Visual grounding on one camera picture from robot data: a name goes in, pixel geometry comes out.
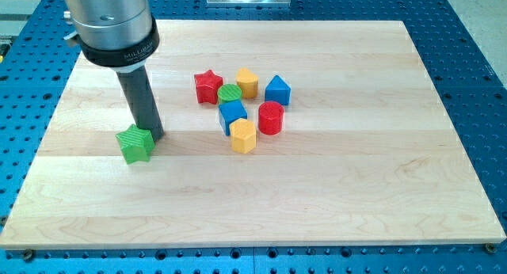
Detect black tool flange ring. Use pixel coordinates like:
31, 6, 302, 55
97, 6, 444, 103
63, 16, 160, 73

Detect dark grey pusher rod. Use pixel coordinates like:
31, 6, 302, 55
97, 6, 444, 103
116, 66, 164, 142

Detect green star block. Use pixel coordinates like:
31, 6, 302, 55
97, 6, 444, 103
116, 124, 155, 164

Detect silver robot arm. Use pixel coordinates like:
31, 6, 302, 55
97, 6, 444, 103
64, 0, 164, 141

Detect red star block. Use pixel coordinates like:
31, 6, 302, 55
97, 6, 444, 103
194, 70, 223, 105

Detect blue cube block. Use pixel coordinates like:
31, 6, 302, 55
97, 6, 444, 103
219, 100, 248, 136

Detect green cylinder block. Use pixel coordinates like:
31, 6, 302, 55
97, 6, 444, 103
217, 84, 242, 104

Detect yellow half-round block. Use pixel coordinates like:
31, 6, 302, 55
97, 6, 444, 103
236, 67, 259, 99

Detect yellow hexagon block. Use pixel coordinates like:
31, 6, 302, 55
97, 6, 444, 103
230, 118, 257, 154

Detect red cylinder block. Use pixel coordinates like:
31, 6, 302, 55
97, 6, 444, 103
258, 101, 284, 135

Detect blue triangle block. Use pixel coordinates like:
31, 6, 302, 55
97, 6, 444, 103
265, 75, 292, 105

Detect light wooden board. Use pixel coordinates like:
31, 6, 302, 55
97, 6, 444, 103
1, 21, 505, 249

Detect blue perforated table plate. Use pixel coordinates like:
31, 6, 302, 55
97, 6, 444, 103
1, 0, 506, 273

